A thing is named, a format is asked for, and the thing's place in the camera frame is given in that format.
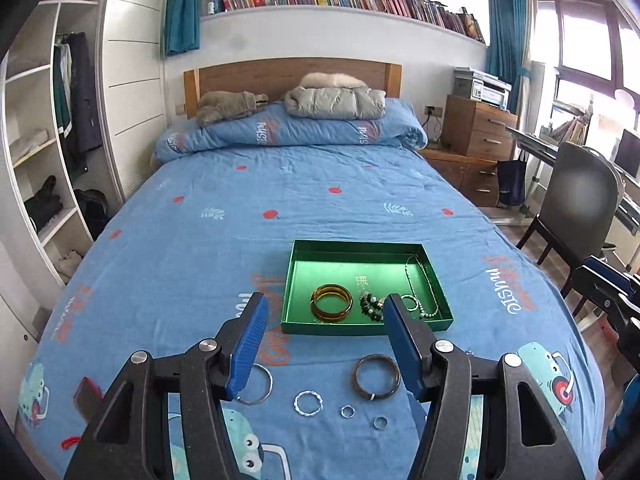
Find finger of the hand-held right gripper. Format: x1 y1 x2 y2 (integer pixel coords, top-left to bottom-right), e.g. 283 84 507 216
570 266 640 311
582 255 640 286

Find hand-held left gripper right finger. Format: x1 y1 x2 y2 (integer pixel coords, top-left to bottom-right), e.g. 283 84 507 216
382 292 586 480

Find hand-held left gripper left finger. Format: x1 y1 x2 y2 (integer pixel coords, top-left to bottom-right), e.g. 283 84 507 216
65 292 273 480

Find large silver bangle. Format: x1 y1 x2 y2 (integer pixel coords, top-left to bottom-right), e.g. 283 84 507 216
235 362 274 406

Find dark brown bangle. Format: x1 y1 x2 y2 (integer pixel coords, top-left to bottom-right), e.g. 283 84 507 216
352 354 402 401

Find twisted silver bracelet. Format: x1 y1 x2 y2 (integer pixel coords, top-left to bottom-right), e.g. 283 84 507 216
293 390 323 418

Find green jewelry tray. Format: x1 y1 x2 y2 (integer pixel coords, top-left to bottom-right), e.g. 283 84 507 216
281 239 454 337

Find grey desk chair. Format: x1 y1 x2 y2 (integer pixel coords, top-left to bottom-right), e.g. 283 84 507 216
516 141 626 298

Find amber bangle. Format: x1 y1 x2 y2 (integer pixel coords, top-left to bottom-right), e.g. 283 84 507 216
310 284 353 322

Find blue printed bed sheet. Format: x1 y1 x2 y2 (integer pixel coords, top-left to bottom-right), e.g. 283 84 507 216
12 147 601 480

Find computer monitor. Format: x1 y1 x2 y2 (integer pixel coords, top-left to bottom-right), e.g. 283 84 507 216
614 129 640 178

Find navy tote bag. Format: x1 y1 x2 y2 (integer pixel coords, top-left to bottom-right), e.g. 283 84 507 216
496 150 528 208

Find grey desk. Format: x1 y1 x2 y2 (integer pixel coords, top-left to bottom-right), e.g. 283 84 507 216
506 125 640 236

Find red smartphone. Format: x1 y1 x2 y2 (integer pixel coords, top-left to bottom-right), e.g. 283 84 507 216
73 377 103 418

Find wooden drawer cabinet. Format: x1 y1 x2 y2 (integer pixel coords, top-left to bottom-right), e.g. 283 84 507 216
442 95 518 158

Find black bag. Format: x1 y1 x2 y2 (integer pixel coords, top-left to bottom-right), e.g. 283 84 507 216
75 189 112 238

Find white printer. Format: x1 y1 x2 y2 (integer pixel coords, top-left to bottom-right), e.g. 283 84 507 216
452 66 512 110

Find rolled blue quilt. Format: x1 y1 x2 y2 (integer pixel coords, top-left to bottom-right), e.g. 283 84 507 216
154 99 428 163

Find grey plush blanket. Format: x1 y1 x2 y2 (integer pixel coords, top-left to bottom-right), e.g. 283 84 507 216
195 91 269 127

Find long teal curtain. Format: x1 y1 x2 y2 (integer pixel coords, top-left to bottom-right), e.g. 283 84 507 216
486 0 538 111

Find black folded garment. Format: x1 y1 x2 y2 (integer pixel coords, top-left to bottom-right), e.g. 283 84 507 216
24 176 65 231

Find grey down jacket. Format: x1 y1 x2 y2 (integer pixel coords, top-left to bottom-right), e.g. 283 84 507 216
284 72 387 121

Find wooden headboard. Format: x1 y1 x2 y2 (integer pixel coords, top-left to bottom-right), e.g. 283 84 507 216
183 58 403 121

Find white wardrobe door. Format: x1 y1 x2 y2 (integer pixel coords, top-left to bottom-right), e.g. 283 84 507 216
102 0 168 201

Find hanging dark clothes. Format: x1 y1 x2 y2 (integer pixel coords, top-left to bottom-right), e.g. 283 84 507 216
52 32 103 176

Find white folded cloth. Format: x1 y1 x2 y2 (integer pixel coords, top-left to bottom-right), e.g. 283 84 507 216
10 130 49 158

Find white open wardrobe shelf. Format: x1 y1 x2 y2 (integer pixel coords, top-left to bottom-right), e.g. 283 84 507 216
0 0 126 286

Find short teal curtain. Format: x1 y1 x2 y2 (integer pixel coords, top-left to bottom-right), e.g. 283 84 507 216
165 0 207 57

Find thin bead necklace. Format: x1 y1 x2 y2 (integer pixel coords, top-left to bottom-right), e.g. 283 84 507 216
404 255 441 320

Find dark bead bracelet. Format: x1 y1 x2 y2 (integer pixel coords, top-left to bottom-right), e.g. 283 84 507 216
359 291 388 322

